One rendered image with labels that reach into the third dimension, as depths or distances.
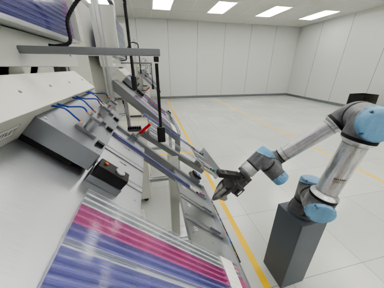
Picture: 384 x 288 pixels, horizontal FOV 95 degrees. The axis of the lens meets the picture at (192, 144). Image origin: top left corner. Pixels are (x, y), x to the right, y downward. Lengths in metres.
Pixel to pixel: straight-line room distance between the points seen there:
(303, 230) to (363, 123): 0.63
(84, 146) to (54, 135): 0.06
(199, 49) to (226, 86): 2.01
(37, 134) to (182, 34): 8.04
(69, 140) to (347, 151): 0.91
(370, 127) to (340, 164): 0.17
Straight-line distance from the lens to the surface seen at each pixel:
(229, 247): 0.73
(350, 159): 0.91
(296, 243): 1.25
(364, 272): 1.95
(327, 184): 0.96
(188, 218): 0.64
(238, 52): 9.06
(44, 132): 0.45
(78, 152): 0.44
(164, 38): 8.24
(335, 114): 1.00
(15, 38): 0.54
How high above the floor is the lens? 1.31
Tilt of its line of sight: 24 degrees down
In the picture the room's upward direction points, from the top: straight up
